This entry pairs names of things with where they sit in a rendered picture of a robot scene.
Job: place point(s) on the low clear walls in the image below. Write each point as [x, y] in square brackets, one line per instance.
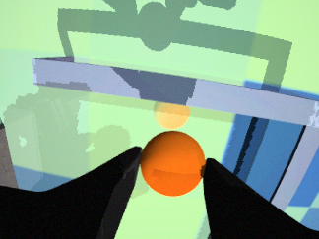
[275, 145]

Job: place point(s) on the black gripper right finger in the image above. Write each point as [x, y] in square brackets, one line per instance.
[236, 212]

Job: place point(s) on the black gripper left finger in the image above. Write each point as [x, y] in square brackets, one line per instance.
[89, 207]

